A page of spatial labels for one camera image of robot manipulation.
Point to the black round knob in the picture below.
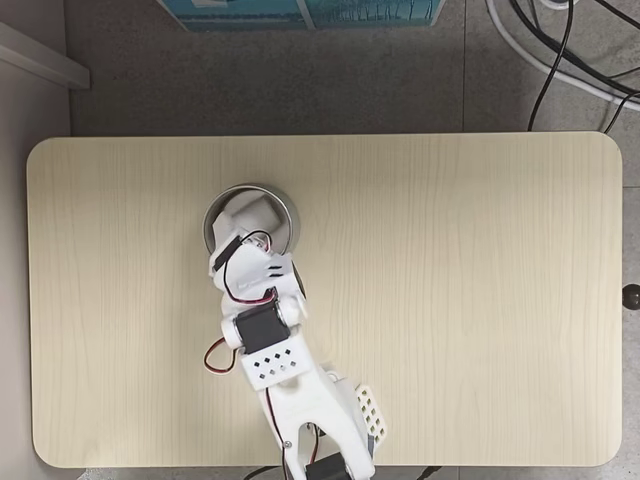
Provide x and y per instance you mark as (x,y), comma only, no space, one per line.
(632,297)

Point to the blue printed box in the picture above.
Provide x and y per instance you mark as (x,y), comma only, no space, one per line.
(300,12)

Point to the steel mug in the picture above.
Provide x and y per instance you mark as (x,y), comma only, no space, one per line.
(287,220)

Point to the white ledge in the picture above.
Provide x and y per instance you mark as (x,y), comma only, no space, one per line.
(45,62)

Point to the grey table clamp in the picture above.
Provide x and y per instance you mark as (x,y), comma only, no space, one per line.
(370,445)

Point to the white perforated base plate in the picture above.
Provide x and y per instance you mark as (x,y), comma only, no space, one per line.
(372,412)

